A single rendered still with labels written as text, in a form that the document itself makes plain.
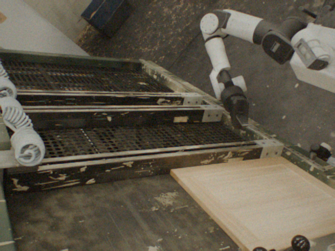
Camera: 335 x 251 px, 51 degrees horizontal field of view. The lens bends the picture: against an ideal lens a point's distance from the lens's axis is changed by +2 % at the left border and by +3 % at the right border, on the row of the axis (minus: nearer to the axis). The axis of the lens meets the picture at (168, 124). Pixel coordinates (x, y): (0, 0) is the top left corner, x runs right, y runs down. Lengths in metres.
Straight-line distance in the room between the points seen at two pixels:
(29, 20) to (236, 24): 3.63
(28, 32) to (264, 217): 4.07
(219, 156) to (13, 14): 3.76
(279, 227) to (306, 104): 1.79
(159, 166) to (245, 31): 0.59
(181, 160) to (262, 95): 1.87
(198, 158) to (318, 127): 1.53
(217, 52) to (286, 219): 0.67
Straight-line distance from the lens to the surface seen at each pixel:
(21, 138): 0.88
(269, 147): 1.48
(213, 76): 1.38
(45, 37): 4.80
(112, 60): 2.49
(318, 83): 1.20
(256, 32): 1.33
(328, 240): 1.10
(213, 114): 1.78
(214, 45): 1.41
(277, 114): 2.83
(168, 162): 1.18
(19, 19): 4.71
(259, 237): 1.03
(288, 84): 2.96
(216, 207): 1.07
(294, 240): 0.83
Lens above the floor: 2.21
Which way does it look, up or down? 40 degrees down
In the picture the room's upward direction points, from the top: 51 degrees counter-clockwise
